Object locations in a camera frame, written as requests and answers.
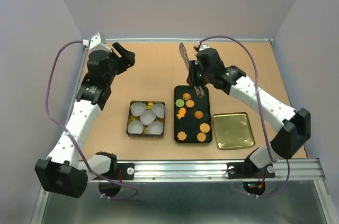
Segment white paper cup bottom-left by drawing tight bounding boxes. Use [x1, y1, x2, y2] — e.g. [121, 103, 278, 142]
[127, 120, 144, 135]

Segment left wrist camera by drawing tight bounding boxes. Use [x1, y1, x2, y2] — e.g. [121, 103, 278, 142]
[89, 32, 107, 51]

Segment round orange cookie upper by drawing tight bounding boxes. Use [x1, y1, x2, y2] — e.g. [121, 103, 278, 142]
[199, 123, 210, 133]

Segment gold tin lid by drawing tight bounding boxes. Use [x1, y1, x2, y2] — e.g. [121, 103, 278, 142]
[213, 112, 255, 150]

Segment metal tongs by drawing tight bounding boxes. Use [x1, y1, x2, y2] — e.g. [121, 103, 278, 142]
[179, 42, 204, 98]

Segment orange swirl cookie right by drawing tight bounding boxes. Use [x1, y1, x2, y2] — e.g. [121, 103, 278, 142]
[194, 110, 203, 119]

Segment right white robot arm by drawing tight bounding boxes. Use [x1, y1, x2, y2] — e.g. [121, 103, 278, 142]
[179, 44, 311, 176]

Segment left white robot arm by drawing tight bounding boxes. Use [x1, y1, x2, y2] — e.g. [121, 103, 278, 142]
[34, 42, 135, 198]

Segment round orange cookie lower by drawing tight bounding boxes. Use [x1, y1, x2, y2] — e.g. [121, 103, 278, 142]
[197, 132, 207, 142]

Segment black tray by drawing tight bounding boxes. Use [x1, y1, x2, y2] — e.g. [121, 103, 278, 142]
[174, 86, 212, 145]

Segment white paper cup top-right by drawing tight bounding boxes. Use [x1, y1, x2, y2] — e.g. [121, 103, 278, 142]
[151, 103, 165, 119]

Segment orange fish cookie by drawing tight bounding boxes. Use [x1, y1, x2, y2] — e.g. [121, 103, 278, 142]
[176, 107, 186, 120]

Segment white paper cup centre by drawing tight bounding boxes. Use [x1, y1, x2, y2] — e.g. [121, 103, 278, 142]
[140, 110, 157, 126]

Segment white paper cup bottom-right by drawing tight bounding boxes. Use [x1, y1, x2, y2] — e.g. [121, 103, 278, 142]
[147, 121, 164, 135]

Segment green round cookie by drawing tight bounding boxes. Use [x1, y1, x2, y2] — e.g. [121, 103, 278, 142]
[175, 99, 185, 107]

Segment white paper cup top-left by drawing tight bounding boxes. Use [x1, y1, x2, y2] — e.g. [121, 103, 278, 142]
[130, 102, 147, 117]

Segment round orange cookie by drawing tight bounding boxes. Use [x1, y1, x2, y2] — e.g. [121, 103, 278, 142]
[197, 132, 207, 142]
[199, 123, 210, 133]

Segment orange swirl cookie top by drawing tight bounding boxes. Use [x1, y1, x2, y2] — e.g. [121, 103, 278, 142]
[182, 93, 192, 101]

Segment orange flower cookie bottom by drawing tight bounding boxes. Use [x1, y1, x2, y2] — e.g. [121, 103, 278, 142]
[177, 131, 188, 141]

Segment orange flower cookie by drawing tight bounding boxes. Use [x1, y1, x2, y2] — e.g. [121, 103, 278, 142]
[185, 100, 195, 109]
[177, 131, 188, 141]

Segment aluminium rail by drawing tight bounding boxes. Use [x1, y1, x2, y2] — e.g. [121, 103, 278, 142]
[118, 159, 325, 183]

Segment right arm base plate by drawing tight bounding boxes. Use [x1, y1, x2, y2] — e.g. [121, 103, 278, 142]
[227, 162, 275, 179]

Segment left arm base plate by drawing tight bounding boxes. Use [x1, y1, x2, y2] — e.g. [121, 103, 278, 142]
[102, 162, 135, 181]

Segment gold cookie tin box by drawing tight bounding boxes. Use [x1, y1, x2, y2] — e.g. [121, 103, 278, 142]
[126, 101, 166, 139]

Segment orange swirl cookie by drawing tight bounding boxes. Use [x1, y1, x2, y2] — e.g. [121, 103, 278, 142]
[194, 110, 203, 119]
[182, 93, 192, 101]

